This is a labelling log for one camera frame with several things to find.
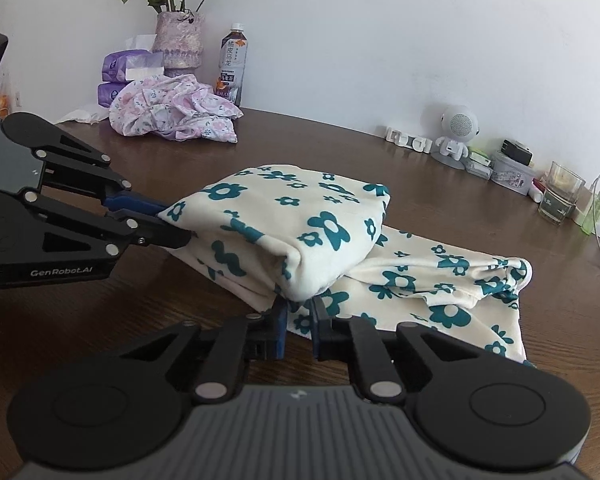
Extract cream teal floral garment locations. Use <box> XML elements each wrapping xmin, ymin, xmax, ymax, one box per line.
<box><xmin>161</xmin><ymin>165</ymin><xmax>532</xmax><ymax>362</ymax></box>

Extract purple tissue pack lower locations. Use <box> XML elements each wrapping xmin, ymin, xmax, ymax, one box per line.
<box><xmin>97</xmin><ymin>81</ymin><xmax>128</xmax><ymax>108</ymax></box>

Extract purple tissue pack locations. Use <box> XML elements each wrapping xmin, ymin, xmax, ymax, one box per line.
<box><xmin>102</xmin><ymin>34</ymin><xmax>164</xmax><ymax>82</ymax></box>
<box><xmin>97</xmin><ymin>81</ymin><xmax>128</xmax><ymax>108</ymax></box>

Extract purple tissue pack upper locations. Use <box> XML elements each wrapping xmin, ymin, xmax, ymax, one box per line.
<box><xmin>102</xmin><ymin>34</ymin><xmax>164</xmax><ymax>82</ymax></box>

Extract pink floral crumpled garment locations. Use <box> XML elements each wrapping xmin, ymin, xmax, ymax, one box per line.
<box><xmin>109</xmin><ymin>75</ymin><xmax>242</xmax><ymax>144</ymax></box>

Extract purple textured vase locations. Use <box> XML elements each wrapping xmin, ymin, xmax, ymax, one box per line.
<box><xmin>151</xmin><ymin>11</ymin><xmax>204</xmax><ymax>77</ymax></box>

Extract tea drink plastic bottle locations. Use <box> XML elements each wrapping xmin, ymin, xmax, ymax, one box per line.
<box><xmin>214</xmin><ymin>23</ymin><xmax>248</xmax><ymax>106</ymax></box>

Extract white plastic clip holder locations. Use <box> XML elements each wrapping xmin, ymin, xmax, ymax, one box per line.
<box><xmin>385</xmin><ymin>127</ymin><xmax>432</xmax><ymax>154</ymax></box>

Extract green white tissue packs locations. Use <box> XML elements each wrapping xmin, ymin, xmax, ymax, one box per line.
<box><xmin>463</xmin><ymin>148</ymin><xmax>493</xmax><ymax>180</ymax></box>

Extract grey floral tin box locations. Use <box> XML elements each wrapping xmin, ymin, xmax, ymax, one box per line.
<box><xmin>490</xmin><ymin>152</ymin><xmax>535</xmax><ymax>195</ymax></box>

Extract white robot figurine speaker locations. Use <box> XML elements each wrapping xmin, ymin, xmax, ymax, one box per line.
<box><xmin>430</xmin><ymin>105</ymin><xmax>480</xmax><ymax>170</ymax></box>

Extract clear glass cup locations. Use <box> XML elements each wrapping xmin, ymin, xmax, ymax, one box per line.
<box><xmin>539</xmin><ymin>162</ymin><xmax>585</xmax><ymax>224</ymax></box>

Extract black small box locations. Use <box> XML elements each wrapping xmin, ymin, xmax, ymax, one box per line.
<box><xmin>501</xmin><ymin>139</ymin><xmax>532</xmax><ymax>166</ymax></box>

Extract green spray bottle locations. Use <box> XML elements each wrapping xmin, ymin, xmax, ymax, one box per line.
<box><xmin>581</xmin><ymin>177</ymin><xmax>600</xmax><ymax>235</ymax></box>

